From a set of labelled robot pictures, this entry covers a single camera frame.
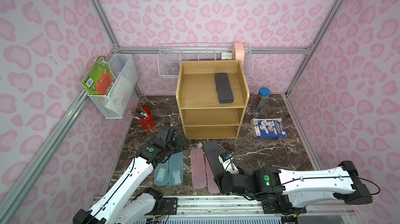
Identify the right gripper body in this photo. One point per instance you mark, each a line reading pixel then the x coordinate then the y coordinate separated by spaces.
pixel 221 171

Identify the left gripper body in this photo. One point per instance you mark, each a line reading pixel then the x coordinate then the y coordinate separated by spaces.
pixel 180 141

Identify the pink pencil case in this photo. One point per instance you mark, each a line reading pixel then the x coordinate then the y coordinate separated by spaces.
pixel 211 185
pixel 198 168

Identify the black pencil case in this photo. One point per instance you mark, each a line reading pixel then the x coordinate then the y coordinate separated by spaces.
pixel 223 87
pixel 213 152

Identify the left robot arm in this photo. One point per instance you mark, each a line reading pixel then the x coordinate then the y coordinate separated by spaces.
pixel 115 207

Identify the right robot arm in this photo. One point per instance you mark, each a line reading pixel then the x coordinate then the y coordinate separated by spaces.
pixel 289 192

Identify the wooden three-tier shelf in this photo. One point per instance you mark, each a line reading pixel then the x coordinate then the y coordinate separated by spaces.
pixel 202 116

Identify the blue-lid pencil tube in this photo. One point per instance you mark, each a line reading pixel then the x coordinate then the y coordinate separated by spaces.
pixel 263 94

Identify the red pen cup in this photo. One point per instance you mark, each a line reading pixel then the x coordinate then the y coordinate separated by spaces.
pixel 148 122

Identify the blue white box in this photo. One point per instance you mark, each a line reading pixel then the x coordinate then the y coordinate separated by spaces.
pixel 268 128

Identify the white paper in basket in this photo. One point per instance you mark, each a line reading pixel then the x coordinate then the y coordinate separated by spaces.
pixel 119 95

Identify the white mesh basket left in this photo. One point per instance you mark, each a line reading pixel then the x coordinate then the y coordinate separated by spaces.
pixel 120 64

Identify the green red booklet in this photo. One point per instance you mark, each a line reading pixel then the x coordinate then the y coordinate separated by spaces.
pixel 99 79

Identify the small white socket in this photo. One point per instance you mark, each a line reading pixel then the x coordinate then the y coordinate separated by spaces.
pixel 226 56

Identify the pink box in rack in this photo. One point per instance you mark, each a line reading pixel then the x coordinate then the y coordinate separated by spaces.
pixel 238 52

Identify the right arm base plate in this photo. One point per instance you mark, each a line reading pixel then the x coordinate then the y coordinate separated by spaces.
pixel 281 204

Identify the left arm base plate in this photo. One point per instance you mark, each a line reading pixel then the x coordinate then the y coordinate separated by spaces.
pixel 165 204

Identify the white wire rack back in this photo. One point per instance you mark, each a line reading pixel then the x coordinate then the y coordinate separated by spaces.
pixel 184 59

